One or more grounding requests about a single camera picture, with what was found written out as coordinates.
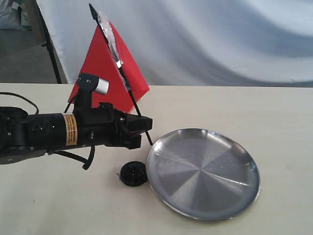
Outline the round silver metal plate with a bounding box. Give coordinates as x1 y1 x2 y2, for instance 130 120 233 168
146 128 261 221

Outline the white sack in background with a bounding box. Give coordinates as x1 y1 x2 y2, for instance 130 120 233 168
0 0 32 30

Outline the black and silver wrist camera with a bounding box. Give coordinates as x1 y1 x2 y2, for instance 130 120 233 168
74 73 109 111

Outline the white backdrop cloth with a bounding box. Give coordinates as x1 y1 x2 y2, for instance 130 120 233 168
37 0 313 87

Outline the small black round base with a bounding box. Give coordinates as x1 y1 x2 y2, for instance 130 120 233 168
120 161 148 187

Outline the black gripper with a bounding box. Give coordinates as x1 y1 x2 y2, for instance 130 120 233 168
73 103 153 149

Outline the black backdrop stand pole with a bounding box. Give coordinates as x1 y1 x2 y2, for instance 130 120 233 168
36 1 62 84

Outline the red flag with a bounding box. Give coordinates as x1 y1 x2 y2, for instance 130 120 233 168
67 3 153 147

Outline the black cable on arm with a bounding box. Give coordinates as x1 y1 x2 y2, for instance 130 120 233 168
0 92 95 171

